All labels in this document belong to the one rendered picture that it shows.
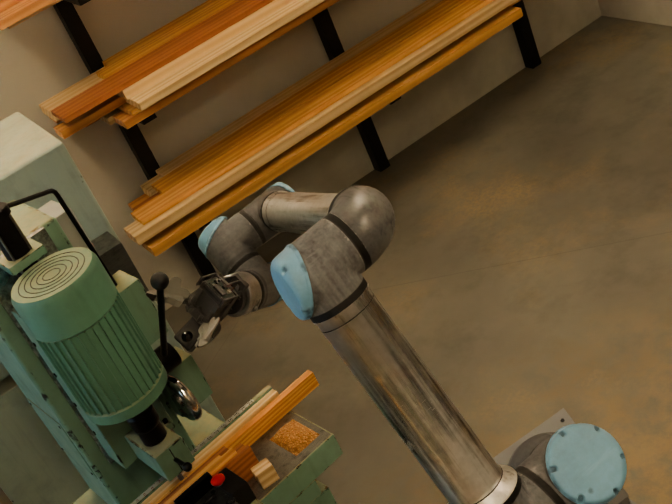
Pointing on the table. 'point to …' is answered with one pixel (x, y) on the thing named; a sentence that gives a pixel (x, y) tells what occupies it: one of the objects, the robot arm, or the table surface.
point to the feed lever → (164, 325)
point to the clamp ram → (195, 490)
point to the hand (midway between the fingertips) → (169, 322)
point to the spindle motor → (89, 335)
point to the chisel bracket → (162, 453)
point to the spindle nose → (148, 427)
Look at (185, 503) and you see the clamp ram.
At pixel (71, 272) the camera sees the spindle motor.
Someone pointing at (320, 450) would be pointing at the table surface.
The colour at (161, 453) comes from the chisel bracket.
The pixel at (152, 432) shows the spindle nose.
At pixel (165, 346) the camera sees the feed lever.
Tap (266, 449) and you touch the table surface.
